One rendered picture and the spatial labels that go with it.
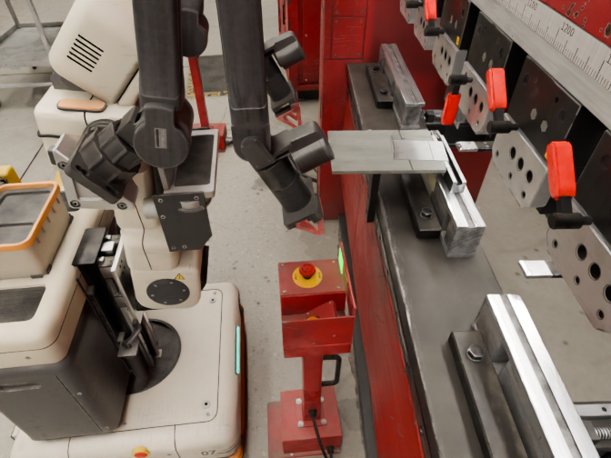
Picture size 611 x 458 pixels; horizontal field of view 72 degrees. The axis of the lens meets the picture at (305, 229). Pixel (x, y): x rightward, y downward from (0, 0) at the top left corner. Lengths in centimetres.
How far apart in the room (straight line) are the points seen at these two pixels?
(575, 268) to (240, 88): 47
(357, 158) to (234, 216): 146
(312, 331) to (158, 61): 62
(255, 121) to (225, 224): 174
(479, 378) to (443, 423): 10
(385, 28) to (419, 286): 119
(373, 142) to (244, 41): 57
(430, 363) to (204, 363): 88
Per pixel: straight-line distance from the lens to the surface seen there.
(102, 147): 69
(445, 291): 92
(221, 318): 159
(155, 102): 63
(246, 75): 61
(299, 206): 73
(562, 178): 53
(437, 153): 107
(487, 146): 113
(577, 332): 220
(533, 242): 251
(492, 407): 77
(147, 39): 61
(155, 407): 147
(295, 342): 98
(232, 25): 59
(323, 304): 103
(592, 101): 56
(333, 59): 186
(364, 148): 106
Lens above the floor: 156
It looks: 43 degrees down
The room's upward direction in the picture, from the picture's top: straight up
